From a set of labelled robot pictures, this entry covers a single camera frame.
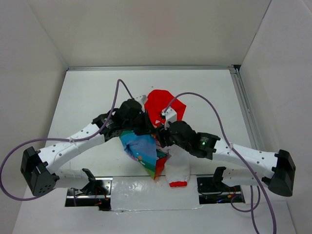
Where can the rainbow red kids jacket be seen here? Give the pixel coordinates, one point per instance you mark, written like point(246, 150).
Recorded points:
point(146, 150)

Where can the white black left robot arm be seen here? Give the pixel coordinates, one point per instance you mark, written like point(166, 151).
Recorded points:
point(41, 168)

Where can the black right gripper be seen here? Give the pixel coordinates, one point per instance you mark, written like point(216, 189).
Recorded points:
point(161, 132)

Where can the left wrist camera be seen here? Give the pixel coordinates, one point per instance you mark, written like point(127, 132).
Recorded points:
point(142, 99)

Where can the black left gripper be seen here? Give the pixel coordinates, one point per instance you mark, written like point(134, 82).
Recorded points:
point(147, 127)

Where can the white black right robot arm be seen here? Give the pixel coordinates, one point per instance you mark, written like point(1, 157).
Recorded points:
point(276, 171)

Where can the metal base mounting plate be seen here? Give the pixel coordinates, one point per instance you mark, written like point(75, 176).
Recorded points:
point(100, 197)

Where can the white foil tape sheet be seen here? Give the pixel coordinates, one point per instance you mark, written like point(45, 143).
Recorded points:
point(141, 193)

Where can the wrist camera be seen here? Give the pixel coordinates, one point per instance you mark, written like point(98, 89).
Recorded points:
point(169, 115)
point(142, 99)

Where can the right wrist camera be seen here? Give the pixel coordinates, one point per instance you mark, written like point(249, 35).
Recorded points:
point(169, 115)

